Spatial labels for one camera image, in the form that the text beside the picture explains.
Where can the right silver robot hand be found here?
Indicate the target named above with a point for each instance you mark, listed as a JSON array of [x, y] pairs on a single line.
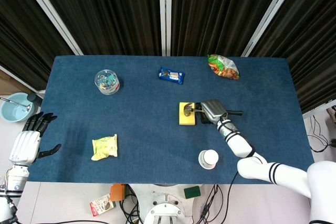
[[213, 109]]

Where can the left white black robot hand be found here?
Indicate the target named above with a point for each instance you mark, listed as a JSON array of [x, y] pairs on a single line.
[[25, 146]]

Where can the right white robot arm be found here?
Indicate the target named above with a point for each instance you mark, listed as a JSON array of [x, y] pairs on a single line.
[[240, 144]]

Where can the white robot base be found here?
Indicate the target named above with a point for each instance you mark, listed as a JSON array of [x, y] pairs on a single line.
[[162, 203]]

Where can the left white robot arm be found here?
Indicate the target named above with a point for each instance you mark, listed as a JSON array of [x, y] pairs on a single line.
[[14, 179]]

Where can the yellow sponge block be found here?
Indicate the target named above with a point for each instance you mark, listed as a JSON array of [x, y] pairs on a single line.
[[187, 120]]

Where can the green sponge block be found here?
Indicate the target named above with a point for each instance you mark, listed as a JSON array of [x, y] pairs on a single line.
[[192, 192]]

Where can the light blue plastic basin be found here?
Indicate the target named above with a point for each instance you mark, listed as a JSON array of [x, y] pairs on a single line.
[[11, 113]]

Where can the green orange snack bag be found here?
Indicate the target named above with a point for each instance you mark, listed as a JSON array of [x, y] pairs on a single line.
[[224, 68]]

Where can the metal spoon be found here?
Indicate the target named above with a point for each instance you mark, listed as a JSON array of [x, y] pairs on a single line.
[[15, 102]]

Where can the white paper cup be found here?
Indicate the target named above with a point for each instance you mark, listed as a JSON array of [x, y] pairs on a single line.
[[208, 159]]

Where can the blue Oreo cookie pack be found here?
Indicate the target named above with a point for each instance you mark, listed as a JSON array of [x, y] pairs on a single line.
[[171, 75]]

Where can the blue table cloth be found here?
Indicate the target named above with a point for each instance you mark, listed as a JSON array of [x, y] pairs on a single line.
[[147, 134]]

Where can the yellow green snack bag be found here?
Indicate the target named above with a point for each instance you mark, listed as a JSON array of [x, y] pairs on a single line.
[[105, 147]]

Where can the red white snack box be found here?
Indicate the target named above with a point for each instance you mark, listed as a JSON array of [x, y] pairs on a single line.
[[101, 205]]

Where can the dark pleated curtain panel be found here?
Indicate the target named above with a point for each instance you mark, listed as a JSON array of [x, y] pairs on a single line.
[[218, 11], [23, 32], [312, 45], [105, 11]]

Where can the orange box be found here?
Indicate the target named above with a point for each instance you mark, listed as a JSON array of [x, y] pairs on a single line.
[[117, 192]]

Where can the clear plastic clip jar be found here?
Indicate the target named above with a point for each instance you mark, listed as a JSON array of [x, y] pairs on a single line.
[[107, 81]]

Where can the white frame post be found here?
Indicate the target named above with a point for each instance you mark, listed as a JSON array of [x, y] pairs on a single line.
[[270, 14], [165, 14], [50, 14]]

